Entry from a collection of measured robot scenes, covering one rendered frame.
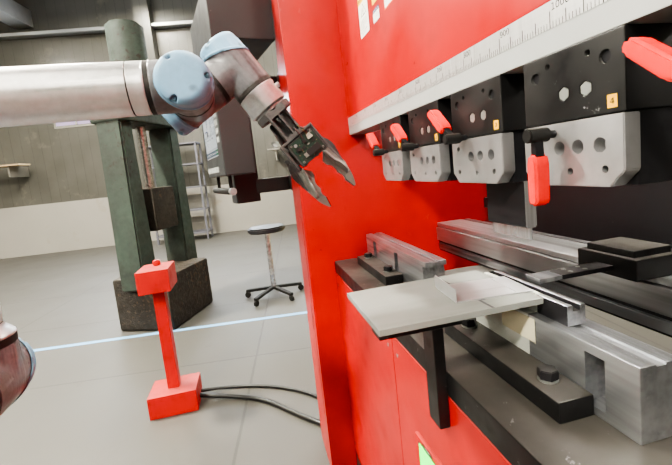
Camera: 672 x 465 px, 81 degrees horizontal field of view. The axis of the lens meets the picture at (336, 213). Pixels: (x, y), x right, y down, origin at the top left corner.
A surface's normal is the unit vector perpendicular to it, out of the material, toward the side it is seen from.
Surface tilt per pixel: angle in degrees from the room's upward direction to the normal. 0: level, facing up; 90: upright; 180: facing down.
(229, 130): 90
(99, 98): 117
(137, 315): 90
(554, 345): 90
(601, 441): 0
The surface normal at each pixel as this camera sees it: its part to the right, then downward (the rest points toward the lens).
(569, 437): -0.11, -0.99
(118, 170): -0.19, 0.11
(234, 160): 0.43, 0.06
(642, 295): -0.97, 0.13
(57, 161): 0.11, 0.11
